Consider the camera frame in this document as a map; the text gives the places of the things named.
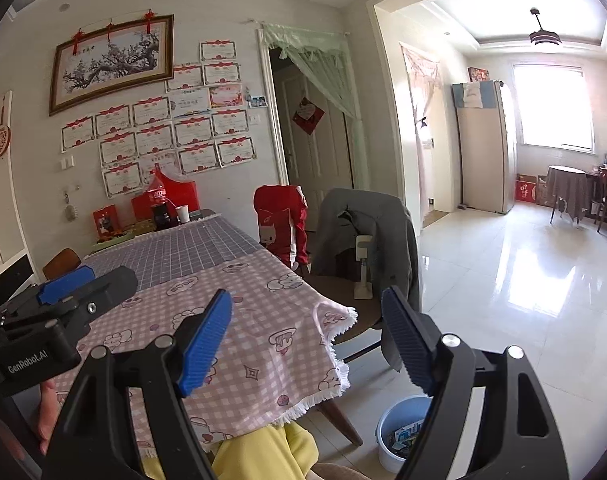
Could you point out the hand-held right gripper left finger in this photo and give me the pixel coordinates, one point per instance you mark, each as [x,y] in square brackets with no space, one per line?
[206,345]

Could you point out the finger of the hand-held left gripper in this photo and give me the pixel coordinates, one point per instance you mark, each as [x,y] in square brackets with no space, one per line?
[65,282]
[108,290]

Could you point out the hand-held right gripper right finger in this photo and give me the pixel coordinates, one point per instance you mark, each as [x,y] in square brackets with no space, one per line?
[408,340]

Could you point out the blue white carton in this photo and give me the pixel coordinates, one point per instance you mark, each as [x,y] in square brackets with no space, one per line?
[408,430]

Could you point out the blue plastic trash bin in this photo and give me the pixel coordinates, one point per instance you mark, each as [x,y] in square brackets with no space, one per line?
[386,440]

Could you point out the person's left hand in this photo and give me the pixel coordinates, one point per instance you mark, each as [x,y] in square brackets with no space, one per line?
[48,410]

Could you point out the brown wooden chair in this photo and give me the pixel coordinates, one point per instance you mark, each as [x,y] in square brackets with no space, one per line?
[60,260]

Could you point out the green flat box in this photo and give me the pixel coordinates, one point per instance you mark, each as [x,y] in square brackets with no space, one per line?
[113,241]

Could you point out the white cabinet black panel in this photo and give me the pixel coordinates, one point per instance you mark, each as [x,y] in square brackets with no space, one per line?
[8,272]

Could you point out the pink checked tablecloth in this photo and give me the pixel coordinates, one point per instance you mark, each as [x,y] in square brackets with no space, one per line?
[263,320]

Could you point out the red photo box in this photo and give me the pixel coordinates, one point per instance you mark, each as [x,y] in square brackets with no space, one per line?
[105,221]

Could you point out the white plastic appliance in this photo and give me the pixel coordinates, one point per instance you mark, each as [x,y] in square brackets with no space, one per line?
[363,270]

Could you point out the grey checked tablecloth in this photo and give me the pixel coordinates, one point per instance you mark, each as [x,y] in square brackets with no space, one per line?
[183,250]

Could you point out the dark dining chair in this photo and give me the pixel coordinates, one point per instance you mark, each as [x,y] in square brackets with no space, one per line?
[333,290]

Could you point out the white paper cup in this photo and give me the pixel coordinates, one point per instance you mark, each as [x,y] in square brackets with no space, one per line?
[183,214]

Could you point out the cola bottle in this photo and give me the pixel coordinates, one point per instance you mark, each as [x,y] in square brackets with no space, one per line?
[159,195]

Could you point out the yellow pants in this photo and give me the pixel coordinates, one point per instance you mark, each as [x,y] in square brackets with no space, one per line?
[263,450]

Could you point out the red gift bag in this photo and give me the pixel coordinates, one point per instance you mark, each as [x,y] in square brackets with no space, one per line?
[186,195]

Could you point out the grey jacket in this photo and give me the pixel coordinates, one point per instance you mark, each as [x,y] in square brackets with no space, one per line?
[363,215]

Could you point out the red chair cover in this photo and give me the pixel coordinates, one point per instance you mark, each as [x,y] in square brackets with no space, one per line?
[281,225]

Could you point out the beige seat cushion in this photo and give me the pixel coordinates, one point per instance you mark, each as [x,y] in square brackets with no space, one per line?
[343,472]

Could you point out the red cardboard box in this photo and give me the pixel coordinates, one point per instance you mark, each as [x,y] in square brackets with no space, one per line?
[526,190]

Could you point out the beige refrigerator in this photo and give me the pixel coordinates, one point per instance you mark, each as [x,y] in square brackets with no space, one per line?
[483,160]

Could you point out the white door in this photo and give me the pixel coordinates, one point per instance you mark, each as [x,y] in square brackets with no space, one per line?
[328,160]

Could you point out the brown cardboard box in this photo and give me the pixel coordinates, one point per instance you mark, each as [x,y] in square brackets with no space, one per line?
[543,191]

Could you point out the round table brown cloth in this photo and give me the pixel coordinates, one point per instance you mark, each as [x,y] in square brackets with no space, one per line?
[566,187]

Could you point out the framed tree painting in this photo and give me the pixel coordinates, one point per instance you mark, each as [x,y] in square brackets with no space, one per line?
[108,65]

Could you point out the dark wooden chair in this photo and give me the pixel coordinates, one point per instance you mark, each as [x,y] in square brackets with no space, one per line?
[603,200]

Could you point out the red door decoration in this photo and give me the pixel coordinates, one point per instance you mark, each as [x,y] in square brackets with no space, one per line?
[308,116]

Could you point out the pink doorway curtain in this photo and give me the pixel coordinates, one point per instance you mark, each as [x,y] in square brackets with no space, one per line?
[423,75]

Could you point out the bright window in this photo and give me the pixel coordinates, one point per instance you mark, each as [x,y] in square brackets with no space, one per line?
[553,107]

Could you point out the colourful box on refrigerator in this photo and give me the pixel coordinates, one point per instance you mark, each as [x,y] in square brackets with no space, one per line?
[480,74]

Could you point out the green lace door curtain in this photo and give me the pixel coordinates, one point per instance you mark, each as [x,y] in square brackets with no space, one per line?
[333,60]

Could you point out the ceiling lamp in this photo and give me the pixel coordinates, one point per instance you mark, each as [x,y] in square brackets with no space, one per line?
[545,37]

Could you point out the white light switch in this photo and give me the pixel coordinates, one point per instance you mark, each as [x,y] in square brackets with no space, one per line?
[68,162]

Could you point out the red round wall ornament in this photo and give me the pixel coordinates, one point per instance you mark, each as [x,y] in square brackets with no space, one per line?
[0,140]

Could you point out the wall of award certificates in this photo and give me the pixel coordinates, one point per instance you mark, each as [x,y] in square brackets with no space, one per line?
[153,135]

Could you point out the small wall photo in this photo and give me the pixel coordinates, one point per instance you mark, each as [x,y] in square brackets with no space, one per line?
[257,101]

